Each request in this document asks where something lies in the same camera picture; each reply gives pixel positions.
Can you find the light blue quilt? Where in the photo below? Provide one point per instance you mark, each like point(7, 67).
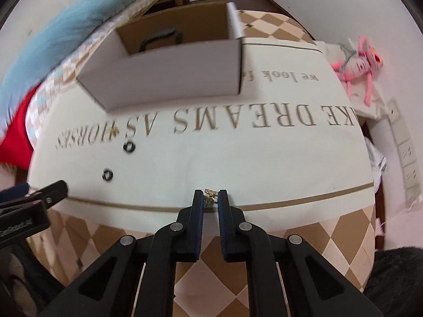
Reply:
point(64, 34)

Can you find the pink panther plush toy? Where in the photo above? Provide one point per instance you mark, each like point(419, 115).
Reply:
point(365, 61)

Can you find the white cardboard jewelry box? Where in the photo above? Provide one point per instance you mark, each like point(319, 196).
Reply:
point(207, 64)

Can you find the white wall socket strip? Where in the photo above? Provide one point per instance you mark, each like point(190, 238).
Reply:
point(407, 155)

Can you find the white plastic shopping bag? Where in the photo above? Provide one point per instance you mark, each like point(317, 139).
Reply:
point(378, 163)

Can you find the dark furry stool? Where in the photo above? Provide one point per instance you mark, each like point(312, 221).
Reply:
point(395, 282)

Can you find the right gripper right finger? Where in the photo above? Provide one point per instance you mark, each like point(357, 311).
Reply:
point(286, 276)

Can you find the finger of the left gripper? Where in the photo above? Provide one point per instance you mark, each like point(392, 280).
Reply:
point(51, 194)
point(13, 193)

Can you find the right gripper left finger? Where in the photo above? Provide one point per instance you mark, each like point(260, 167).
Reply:
point(135, 276)

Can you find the red blanket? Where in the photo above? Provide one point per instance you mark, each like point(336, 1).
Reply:
point(16, 149)

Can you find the small gold earring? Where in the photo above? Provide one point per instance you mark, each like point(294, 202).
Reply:
point(210, 198)

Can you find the checkered tablecloth with lettering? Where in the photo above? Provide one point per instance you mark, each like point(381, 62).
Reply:
point(288, 149)

